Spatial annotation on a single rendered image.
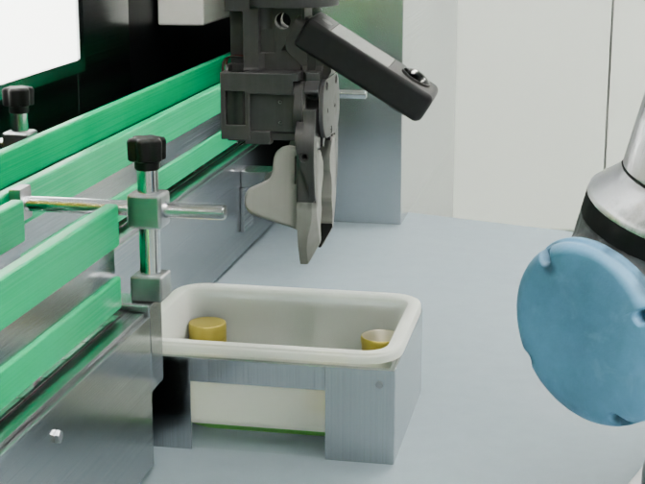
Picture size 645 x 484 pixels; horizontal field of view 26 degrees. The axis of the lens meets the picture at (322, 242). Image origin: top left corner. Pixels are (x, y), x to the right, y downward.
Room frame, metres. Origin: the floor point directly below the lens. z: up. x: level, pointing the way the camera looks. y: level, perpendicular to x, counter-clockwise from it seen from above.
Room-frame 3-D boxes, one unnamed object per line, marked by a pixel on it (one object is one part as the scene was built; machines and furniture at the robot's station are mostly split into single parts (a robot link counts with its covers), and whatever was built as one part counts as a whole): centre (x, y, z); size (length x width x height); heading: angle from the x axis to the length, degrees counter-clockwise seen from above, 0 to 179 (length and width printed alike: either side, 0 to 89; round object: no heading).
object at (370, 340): (1.16, -0.05, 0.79); 0.04 x 0.04 x 0.04
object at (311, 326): (1.13, 0.04, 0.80); 0.22 x 0.17 x 0.09; 79
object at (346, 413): (1.13, 0.06, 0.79); 0.27 x 0.17 x 0.08; 79
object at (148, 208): (1.04, 0.15, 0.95); 0.17 x 0.03 x 0.12; 79
